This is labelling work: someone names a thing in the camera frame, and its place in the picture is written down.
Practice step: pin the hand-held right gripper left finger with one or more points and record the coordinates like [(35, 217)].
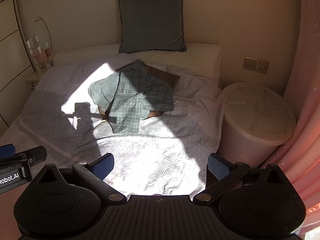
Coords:
[(103, 167)]

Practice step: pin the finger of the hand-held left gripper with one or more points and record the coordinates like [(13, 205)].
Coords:
[(6, 150), (35, 155)]

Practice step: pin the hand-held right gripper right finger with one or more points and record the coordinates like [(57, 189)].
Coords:
[(218, 167)]

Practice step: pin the grey checked shorts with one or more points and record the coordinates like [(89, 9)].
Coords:
[(130, 92)]

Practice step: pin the grey herringbone bedspread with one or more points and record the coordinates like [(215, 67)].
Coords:
[(155, 152)]

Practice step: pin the white round lidded bin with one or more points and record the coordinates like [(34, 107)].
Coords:
[(255, 115)]

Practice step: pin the white bedside table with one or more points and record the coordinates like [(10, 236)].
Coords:
[(32, 83)]

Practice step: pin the cream wardrobe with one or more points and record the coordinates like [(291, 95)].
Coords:
[(10, 55)]

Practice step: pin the small white cosmetics shelf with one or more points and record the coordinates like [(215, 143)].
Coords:
[(40, 55)]

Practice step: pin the white pillow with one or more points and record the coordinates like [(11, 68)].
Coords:
[(195, 57)]

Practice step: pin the pink curtain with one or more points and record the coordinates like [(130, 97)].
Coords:
[(305, 80)]

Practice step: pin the oval mirror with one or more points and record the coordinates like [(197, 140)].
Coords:
[(42, 31)]

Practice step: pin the grey square cushion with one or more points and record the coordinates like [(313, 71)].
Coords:
[(152, 17)]

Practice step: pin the beige wall switch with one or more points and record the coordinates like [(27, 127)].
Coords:
[(250, 63)]

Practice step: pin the beige wall socket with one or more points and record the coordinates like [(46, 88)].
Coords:
[(263, 66)]

